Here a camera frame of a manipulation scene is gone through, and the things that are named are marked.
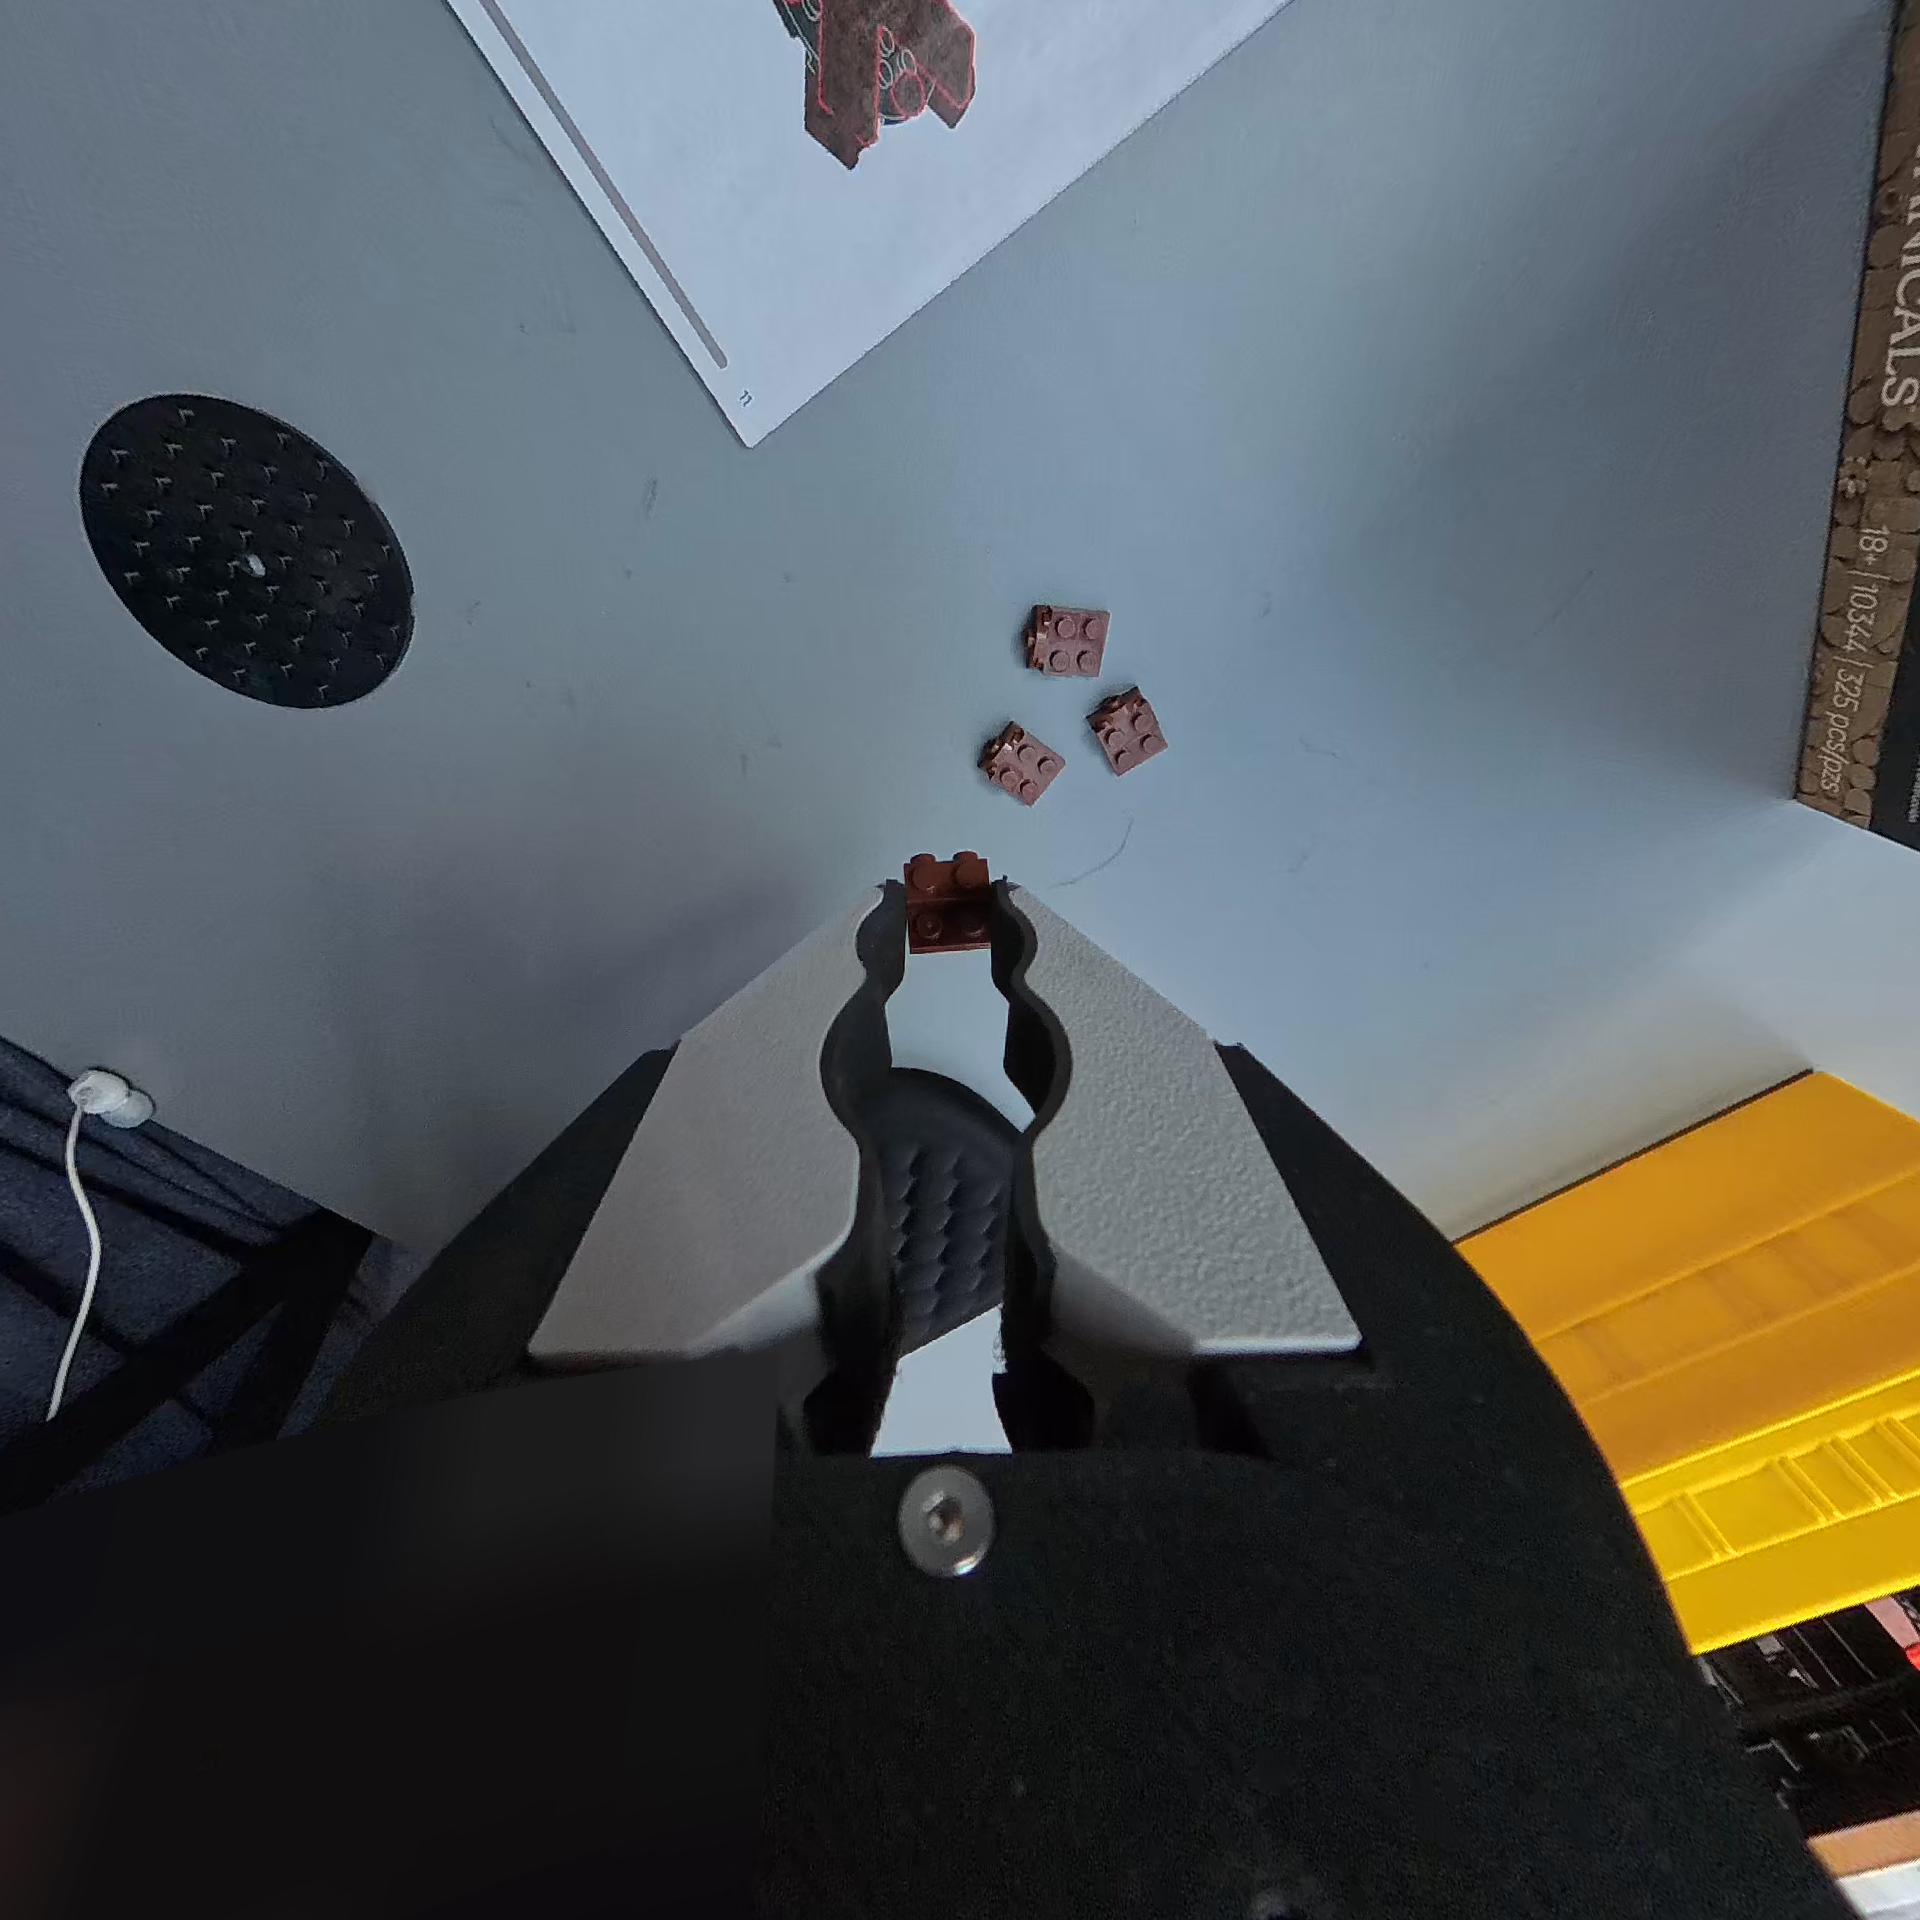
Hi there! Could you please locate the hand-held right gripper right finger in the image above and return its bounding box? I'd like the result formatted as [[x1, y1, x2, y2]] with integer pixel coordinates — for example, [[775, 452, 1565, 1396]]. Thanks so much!
[[987, 881, 1364, 1368]]

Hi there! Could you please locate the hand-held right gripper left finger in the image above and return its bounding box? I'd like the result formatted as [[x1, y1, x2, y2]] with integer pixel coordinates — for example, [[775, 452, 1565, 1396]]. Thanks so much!
[[526, 883, 911, 1374]]

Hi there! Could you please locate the black round studded plate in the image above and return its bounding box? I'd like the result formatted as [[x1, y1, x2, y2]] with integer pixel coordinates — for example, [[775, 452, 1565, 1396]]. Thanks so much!
[[78, 393, 415, 712]]

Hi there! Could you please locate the grey desk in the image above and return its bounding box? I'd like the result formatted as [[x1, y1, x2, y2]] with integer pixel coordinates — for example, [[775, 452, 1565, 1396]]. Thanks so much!
[[0, 0, 1899, 1279]]

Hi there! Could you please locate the black padded wrist rest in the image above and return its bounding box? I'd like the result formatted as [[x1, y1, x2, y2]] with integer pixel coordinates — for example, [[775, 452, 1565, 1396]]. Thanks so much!
[[861, 1068, 1037, 1374]]

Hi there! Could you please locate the yellow plastic bin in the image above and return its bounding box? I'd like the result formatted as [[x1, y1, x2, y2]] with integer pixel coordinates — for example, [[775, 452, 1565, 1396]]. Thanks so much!
[[1452, 1068, 1920, 1660]]

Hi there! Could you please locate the person's navy shirt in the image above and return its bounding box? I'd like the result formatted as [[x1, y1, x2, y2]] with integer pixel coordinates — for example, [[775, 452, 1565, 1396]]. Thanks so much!
[[0, 1035, 378, 1503]]

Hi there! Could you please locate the dark bamboo toy set box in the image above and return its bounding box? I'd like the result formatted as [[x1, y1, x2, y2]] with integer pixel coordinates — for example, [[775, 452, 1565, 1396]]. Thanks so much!
[[1794, 0, 1920, 833]]

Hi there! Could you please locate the white instruction booklet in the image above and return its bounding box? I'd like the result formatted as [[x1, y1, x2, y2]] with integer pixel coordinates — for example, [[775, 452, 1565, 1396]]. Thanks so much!
[[441, 0, 1299, 448]]

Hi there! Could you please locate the white cable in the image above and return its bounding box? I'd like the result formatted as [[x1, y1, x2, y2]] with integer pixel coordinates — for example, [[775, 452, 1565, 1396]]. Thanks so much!
[[46, 1068, 156, 1424]]

